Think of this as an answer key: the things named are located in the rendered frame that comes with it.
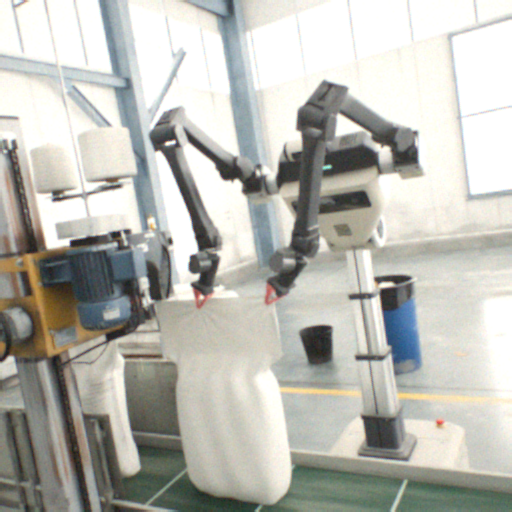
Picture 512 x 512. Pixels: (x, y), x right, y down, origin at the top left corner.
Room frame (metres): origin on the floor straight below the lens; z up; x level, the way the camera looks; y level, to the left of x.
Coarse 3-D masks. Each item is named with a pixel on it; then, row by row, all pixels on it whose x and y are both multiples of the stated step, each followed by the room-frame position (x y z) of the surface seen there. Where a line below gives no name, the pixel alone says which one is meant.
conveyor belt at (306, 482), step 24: (144, 456) 2.16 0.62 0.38; (168, 456) 2.12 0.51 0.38; (144, 480) 1.95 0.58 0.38; (168, 480) 1.92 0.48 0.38; (312, 480) 1.75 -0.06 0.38; (336, 480) 1.72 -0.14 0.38; (360, 480) 1.70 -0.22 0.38; (384, 480) 1.68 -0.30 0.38; (408, 480) 1.65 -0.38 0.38; (144, 504) 1.78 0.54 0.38; (168, 504) 1.75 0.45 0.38; (192, 504) 1.73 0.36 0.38; (216, 504) 1.70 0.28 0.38; (240, 504) 1.68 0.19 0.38; (288, 504) 1.63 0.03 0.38; (312, 504) 1.61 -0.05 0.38; (336, 504) 1.59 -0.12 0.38; (360, 504) 1.57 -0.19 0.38; (384, 504) 1.55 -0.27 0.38; (408, 504) 1.53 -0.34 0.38; (432, 504) 1.51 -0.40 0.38; (456, 504) 1.49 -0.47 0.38; (480, 504) 1.47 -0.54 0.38; (504, 504) 1.45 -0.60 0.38
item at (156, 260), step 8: (144, 232) 1.95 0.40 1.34; (152, 232) 1.99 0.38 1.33; (128, 240) 1.88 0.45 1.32; (136, 240) 1.91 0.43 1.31; (144, 240) 1.95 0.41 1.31; (152, 240) 1.98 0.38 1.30; (160, 240) 2.02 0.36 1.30; (152, 248) 1.98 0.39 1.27; (160, 248) 2.02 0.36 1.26; (152, 256) 1.97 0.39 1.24; (160, 256) 2.01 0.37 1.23; (152, 264) 1.98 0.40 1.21; (160, 264) 2.00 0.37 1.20; (152, 272) 2.00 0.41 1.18; (160, 272) 2.00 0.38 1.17; (152, 280) 2.01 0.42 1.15; (160, 280) 1.99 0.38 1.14; (152, 288) 2.01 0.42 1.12; (160, 288) 1.99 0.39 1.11; (136, 296) 1.86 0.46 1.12; (152, 296) 2.01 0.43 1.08; (160, 296) 1.99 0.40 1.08
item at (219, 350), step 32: (160, 320) 1.88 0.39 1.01; (192, 320) 1.81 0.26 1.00; (224, 320) 1.74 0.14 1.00; (256, 320) 1.67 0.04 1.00; (192, 352) 1.83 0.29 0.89; (224, 352) 1.76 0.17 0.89; (256, 352) 1.68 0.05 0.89; (192, 384) 1.76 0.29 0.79; (224, 384) 1.69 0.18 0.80; (256, 384) 1.64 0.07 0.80; (192, 416) 1.76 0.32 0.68; (224, 416) 1.68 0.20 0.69; (256, 416) 1.63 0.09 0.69; (192, 448) 1.78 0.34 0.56; (224, 448) 1.68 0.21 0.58; (256, 448) 1.63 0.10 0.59; (288, 448) 1.70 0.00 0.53; (192, 480) 1.80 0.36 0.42; (224, 480) 1.71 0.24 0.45; (256, 480) 1.64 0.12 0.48; (288, 480) 1.67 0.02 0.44
